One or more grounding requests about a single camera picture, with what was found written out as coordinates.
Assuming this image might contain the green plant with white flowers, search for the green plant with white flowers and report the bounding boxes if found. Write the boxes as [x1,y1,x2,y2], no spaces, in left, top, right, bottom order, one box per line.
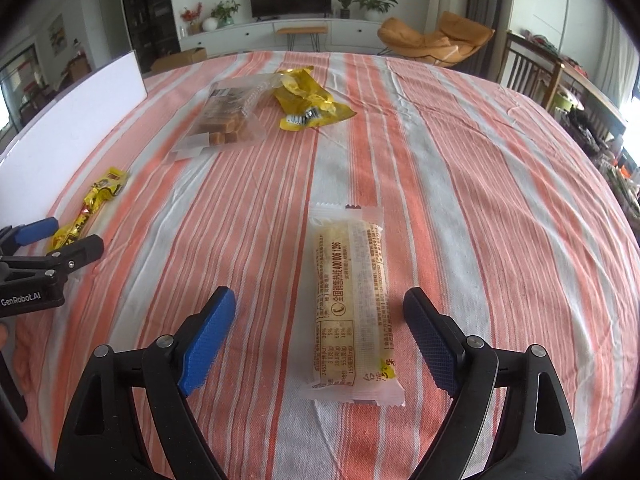
[210,0,242,28]

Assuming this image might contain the grey curtain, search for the grey curtain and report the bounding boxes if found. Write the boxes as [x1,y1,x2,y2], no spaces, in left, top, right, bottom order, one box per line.
[467,0,516,81]

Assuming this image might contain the red flowers in vase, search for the red flowers in vase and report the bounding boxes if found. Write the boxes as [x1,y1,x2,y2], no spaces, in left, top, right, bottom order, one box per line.
[180,3,203,36]

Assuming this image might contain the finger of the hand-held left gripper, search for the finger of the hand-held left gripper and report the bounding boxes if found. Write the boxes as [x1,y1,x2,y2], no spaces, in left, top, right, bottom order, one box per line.
[0,216,61,261]
[0,234,106,286]

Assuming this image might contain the white television cabinet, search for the white television cabinet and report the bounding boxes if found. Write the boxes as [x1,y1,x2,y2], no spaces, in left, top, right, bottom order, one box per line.
[179,16,396,58]

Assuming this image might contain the wooden stool with metal legs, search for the wooden stool with metal legs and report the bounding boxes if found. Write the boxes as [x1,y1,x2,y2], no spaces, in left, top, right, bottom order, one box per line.
[275,25,328,52]

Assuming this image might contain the small yellow candy packet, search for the small yellow candy packet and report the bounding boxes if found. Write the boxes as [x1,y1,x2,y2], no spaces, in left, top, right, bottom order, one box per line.
[47,167,128,255]

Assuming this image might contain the framed wall picture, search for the framed wall picture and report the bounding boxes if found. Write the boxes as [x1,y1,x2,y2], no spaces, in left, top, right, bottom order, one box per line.
[48,14,68,56]

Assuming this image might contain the orange striped tablecloth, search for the orange striped tablecloth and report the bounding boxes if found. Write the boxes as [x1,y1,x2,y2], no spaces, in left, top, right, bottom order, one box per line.
[0,50,638,480]

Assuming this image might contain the crumpled yellow snack packet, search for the crumpled yellow snack packet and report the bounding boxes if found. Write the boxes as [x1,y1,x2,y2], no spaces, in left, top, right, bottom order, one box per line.
[272,66,357,132]

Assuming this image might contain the dark wooden chair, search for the dark wooden chair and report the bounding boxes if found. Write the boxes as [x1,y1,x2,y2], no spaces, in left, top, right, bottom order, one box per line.
[497,31,563,111]

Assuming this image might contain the leafy plant in white pot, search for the leafy plant in white pot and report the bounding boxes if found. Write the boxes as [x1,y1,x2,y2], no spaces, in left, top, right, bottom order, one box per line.
[352,0,398,22]

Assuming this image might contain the cluttered wooden side table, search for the cluttered wooden side table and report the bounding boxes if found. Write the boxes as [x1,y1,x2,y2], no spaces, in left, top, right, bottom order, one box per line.
[555,55,628,133]

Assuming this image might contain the clear packet of brown cubes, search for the clear packet of brown cubes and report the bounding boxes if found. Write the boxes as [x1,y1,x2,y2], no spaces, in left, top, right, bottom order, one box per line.
[172,72,281,161]

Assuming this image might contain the orange lounge chair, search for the orange lounge chair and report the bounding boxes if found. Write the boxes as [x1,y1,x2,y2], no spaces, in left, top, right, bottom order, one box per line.
[377,11,496,68]

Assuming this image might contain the black bookshelf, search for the black bookshelf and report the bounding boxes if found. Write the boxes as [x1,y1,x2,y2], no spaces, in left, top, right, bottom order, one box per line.
[118,0,181,73]

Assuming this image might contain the white board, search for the white board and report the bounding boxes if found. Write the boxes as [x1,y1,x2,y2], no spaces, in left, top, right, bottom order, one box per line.
[0,50,149,228]

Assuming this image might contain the pale cake snack packet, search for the pale cake snack packet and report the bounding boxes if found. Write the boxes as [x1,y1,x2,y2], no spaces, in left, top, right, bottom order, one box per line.
[305,201,407,406]

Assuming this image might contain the cardboard box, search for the cardboard box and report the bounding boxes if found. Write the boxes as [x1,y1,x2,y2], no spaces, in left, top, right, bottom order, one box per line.
[150,47,207,73]

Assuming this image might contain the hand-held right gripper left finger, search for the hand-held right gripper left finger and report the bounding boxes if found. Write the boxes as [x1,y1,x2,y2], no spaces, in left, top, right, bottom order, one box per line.
[54,286,237,480]

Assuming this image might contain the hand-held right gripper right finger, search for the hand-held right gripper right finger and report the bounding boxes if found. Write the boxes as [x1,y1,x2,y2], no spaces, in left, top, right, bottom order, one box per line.
[403,287,583,480]

